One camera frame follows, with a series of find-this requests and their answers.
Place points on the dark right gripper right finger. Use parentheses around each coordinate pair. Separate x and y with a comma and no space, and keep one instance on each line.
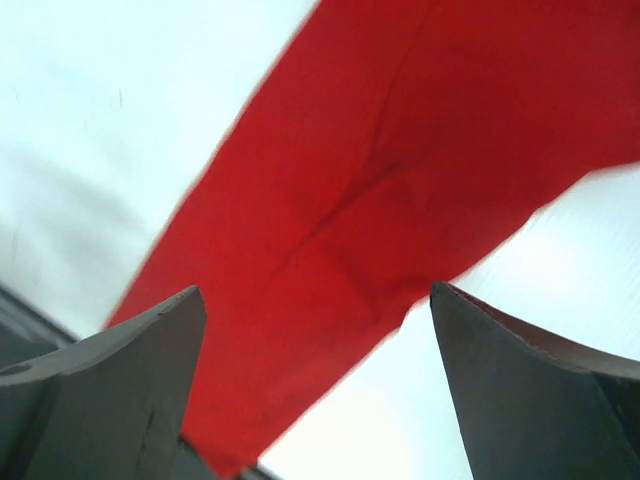
(532,404)

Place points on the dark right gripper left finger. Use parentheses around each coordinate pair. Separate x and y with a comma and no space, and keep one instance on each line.
(109,406)

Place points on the red t-shirt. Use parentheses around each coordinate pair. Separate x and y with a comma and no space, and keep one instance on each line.
(393,145)

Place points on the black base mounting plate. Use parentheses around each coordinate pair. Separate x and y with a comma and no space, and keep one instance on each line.
(25,331)

